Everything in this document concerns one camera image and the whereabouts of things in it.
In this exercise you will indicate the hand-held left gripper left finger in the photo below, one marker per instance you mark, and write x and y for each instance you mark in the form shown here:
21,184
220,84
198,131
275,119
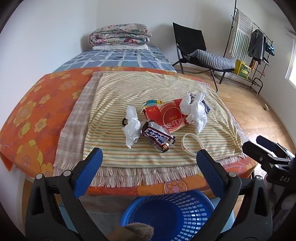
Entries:
89,169

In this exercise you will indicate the beige plaid fringed blanket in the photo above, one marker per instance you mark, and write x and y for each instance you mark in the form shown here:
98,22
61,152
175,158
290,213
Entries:
76,120

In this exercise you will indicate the colourful patterned packet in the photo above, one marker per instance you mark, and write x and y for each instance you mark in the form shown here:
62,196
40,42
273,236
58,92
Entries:
152,102

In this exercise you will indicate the black metal clothes rack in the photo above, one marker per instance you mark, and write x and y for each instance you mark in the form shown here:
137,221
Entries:
231,34

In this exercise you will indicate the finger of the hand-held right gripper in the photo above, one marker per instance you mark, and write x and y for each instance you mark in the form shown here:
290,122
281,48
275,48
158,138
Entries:
256,150
263,140

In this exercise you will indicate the green striped hanging towel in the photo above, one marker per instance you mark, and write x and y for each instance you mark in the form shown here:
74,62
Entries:
240,34

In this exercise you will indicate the yellow striped blanket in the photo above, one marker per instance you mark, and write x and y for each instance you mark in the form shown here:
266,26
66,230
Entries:
115,92

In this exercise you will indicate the striped cushion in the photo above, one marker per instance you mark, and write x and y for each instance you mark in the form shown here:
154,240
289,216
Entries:
212,61

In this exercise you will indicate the brown furry cloth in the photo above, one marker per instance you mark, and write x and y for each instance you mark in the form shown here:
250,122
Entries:
138,230

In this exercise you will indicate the dark hanging jacket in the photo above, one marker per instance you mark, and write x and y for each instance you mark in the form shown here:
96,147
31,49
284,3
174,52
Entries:
255,46

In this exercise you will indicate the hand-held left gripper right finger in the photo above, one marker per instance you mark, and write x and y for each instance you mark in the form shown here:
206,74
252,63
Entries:
208,169

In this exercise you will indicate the white rubber wristband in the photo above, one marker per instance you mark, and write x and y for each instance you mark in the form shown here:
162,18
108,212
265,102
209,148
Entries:
182,143

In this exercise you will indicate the folded floral quilt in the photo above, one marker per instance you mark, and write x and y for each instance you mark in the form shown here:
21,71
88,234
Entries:
120,34

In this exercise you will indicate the blue plastic basket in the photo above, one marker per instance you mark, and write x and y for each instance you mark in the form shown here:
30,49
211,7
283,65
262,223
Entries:
171,215

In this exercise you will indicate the white plastic bag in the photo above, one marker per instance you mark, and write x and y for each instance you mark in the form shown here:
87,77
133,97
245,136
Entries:
196,113

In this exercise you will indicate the red snack bag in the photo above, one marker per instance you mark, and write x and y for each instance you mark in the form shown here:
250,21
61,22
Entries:
166,113

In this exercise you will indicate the brown chocolate bar wrapper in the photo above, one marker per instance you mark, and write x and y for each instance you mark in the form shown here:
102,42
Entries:
157,136

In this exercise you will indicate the blue plaid bedsheet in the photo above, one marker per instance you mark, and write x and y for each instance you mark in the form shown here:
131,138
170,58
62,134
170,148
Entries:
115,58

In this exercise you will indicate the teal hanging garment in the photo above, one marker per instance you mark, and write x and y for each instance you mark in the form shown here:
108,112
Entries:
270,49

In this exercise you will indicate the white tissue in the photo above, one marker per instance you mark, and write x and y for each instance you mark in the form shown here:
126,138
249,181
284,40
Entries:
131,127

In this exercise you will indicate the window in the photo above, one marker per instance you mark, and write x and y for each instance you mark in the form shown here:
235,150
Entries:
291,67

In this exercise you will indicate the orange floral blanket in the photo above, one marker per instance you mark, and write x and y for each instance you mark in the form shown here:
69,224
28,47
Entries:
34,104

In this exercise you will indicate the black folding chair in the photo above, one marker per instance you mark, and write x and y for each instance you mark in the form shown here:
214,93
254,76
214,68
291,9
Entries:
187,34

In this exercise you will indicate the yellow plastic crate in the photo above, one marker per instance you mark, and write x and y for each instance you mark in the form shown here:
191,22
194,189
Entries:
241,69

